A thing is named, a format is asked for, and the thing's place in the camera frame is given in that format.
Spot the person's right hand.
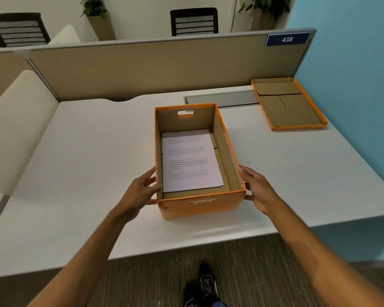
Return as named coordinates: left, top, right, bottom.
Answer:
left=238, top=166, right=283, bottom=218

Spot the person's left hand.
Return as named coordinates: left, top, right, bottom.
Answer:
left=115, top=166, right=163, bottom=224

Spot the orange cardboard storage box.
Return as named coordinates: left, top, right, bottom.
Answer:
left=154, top=103, right=246, bottom=221

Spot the person's left forearm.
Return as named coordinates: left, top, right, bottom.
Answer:
left=27, top=204, right=138, bottom=307

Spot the person's right forearm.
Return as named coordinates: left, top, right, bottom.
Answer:
left=265, top=199, right=384, bottom=307

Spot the printed white paper sheet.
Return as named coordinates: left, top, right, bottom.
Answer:
left=161, top=129, right=225, bottom=193

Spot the black sneaker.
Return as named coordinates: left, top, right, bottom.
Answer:
left=198, top=260, right=219, bottom=300
left=183, top=282, right=200, bottom=307

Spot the orange cardboard box lid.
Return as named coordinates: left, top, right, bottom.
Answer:
left=251, top=77, right=329, bottom=131

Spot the long beige desk partition panel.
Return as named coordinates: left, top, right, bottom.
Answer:
left=25, top=28, right=317, bottom=103

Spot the large cream curved side divider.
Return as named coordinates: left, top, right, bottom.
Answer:
left=0, top=70, right=60, bottom=197

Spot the blue partition sign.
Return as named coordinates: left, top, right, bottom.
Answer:
left=265, top=32, right=311, bottom=47

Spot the black mesh office chair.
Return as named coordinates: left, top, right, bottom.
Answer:
left=0, top=13, right=51, bottom=48
left=170, top=8, right=219, bottom=37

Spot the potted green plant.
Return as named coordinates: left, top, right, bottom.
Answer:
left=238, top=0, right=294, bottom=32
left=76, top=0, right=116, bottom=41

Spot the small cream curved side divider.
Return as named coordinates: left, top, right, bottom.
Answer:
left=48, top=24, right=81, bottom=46

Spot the short beige desk partition panel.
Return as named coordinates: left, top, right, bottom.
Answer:
left=0, top=49, right=61, bottom=110

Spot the grey desk cable cover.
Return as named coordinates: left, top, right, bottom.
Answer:
left=183, top=90, right=260, bottom=109

